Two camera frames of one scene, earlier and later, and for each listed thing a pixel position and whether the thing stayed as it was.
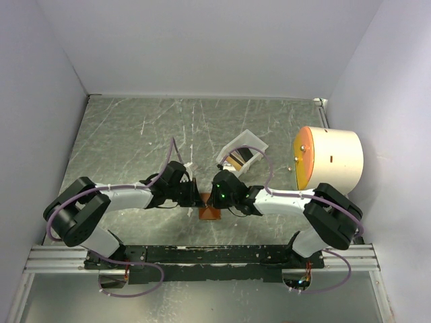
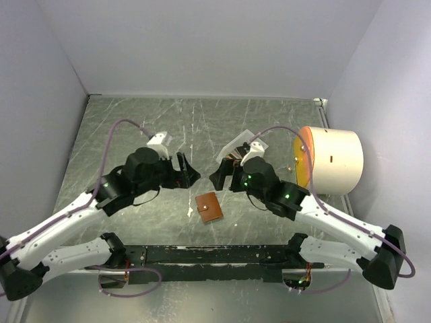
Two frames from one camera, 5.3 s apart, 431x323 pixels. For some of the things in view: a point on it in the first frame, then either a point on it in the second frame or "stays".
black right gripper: (213, 200) -> (228, 167)
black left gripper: (194, 199) -> (183, 177)
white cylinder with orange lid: (328, 156) stays
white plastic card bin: (246, 139) stays
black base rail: (199, 264) stays
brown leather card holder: (208, 213) stays
